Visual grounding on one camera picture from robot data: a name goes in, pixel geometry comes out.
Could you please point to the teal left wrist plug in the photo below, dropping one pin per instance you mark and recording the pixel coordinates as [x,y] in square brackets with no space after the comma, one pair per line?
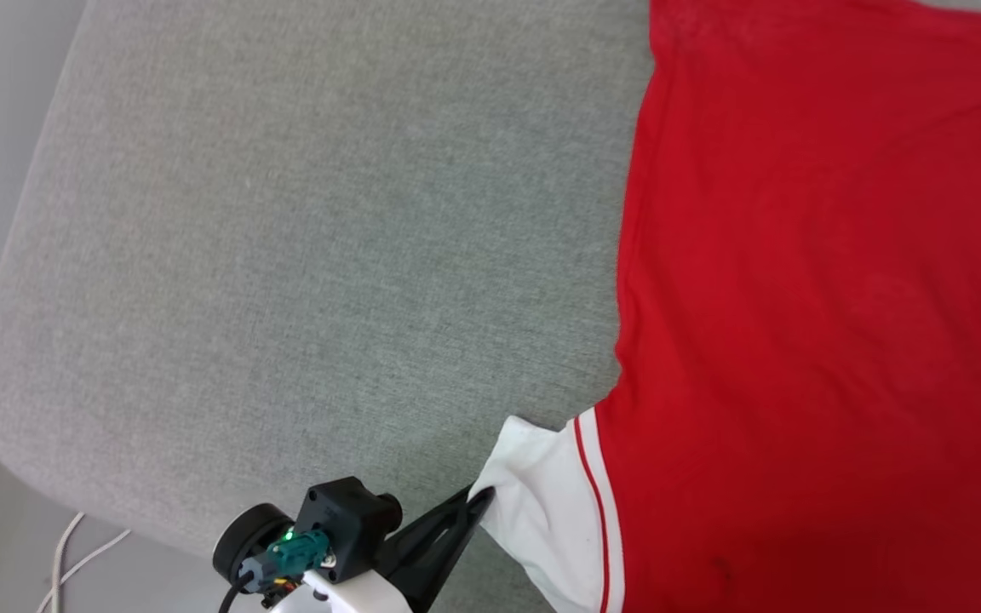
[299,552]

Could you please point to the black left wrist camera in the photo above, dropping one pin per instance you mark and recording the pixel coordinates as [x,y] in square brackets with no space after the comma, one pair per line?
[346,515]

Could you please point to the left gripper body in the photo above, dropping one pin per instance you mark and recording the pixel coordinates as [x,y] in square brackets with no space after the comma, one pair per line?
[346,596]

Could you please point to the grey fabric sofa cushion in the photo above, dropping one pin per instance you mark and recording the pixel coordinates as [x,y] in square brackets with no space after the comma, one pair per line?
[286,255]

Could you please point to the red and white garment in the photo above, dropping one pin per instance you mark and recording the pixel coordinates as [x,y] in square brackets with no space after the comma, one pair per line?
[797,255]

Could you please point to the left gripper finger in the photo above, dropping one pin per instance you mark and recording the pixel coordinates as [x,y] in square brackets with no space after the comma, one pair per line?
[439,566]
[427,532]

